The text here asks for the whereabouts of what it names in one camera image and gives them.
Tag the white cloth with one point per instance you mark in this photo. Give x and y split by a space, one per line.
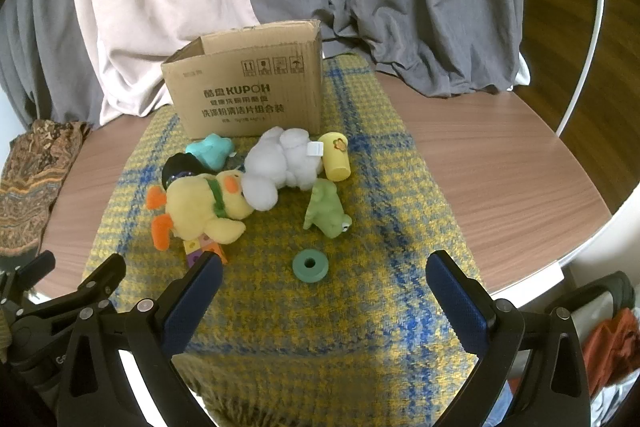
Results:
521 72

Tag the brown cardboard box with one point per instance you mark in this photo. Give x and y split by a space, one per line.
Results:
240 92

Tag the brown patterned cloth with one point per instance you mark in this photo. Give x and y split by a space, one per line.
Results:
30 177

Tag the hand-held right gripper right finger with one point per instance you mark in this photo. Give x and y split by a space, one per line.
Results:
460 307

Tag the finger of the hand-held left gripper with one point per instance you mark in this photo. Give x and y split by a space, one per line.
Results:
102 279
30 269

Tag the white curved tube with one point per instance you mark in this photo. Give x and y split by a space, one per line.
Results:
595 32

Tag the orange cloth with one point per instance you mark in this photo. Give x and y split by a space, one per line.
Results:
610 342

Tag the black toy hat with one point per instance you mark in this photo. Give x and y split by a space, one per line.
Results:
180 167

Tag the yellow toy cup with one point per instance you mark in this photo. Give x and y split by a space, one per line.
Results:
335 162

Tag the green frog toy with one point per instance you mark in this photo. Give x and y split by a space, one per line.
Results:
325 207

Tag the teal plush toy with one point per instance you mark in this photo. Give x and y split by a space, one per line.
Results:
212 149

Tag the colourful toy block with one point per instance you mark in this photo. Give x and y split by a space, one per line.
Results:
192 249

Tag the yellow duck plush toy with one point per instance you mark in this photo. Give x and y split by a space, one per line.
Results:
200 207

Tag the yellow blue plaid mat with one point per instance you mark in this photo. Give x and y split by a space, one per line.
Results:
375 232

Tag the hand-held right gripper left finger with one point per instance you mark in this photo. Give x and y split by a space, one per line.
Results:
195 307

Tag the white plush toy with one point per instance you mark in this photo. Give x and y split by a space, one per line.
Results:
280 162

